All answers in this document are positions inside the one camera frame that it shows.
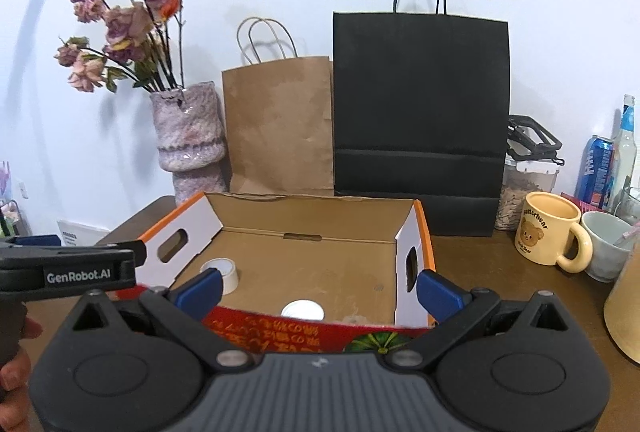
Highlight cream rounded container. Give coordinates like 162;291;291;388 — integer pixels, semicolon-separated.
603;242;640;365

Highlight black paper bag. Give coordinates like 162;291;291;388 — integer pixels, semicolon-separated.
332;0;511;237

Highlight yellow bear mug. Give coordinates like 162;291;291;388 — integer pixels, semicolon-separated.
515;192;594;274

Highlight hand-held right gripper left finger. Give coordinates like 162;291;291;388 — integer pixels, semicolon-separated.
70;268;256;370

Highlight clear glass cup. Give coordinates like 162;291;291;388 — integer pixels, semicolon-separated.
615;186;640;219

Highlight mottled pink ceramic vase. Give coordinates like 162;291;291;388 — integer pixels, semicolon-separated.
150;82;228;205

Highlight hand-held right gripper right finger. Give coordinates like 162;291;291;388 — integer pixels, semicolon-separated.
384;268;573;370

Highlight clear glass bottle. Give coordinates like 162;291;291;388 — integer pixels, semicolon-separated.
611;94;637;213

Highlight dried pink flowers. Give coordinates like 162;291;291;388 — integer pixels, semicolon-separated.
54;0;186;94

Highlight black metal rack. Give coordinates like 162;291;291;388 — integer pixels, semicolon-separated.
0;161;26;238

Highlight white round lid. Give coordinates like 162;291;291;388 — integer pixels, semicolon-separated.
281;300;326;324

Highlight white printed sign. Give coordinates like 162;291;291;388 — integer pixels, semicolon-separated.
56;218;111;248

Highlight clear jar with black lid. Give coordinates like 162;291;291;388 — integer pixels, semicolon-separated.
495;114;566;232

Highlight white ceramic cup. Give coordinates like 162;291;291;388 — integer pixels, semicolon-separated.
580;211;636;284

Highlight brown paper bag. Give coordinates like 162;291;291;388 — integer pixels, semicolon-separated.
221;17;335;198

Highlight blue snack packet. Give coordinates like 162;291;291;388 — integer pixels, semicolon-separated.
575;135;615;209

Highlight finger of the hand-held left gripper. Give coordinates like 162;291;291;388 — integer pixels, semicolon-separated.
0;235;62;248
0;239;147;270

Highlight person's left hand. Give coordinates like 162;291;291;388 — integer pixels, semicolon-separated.
0;316;44;419

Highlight white tape roll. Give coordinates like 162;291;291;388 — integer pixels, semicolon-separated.
200;257;240;295

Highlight red cardboard box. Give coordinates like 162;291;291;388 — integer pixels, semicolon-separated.
116;191;437;355

